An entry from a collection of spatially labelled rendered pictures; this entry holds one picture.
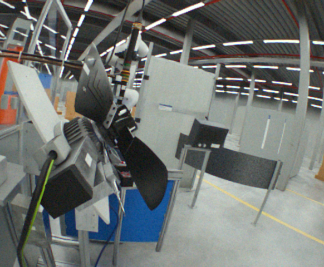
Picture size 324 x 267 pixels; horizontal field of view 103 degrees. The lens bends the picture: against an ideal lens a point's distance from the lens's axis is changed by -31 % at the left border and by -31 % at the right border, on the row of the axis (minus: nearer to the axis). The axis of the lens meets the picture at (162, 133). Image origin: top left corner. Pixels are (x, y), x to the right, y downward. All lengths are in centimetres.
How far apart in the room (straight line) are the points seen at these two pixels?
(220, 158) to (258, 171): 54
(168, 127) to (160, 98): 44
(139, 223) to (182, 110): 187
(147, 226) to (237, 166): 137
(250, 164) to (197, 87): 143
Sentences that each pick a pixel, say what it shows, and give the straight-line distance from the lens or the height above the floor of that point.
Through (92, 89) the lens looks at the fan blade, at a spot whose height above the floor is 130.
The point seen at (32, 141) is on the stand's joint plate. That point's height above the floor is 108.
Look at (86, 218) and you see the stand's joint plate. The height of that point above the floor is 78.
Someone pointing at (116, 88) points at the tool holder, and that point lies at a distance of 80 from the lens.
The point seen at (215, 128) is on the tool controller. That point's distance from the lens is 134.
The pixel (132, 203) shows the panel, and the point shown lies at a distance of 142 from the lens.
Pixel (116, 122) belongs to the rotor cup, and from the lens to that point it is 68.
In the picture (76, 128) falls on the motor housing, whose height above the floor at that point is 115.
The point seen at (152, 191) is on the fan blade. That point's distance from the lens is 58.
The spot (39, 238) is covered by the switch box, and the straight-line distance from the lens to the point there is 86.
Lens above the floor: 129
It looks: 8 degrees down
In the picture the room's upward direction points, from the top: 12 degrees clockwise
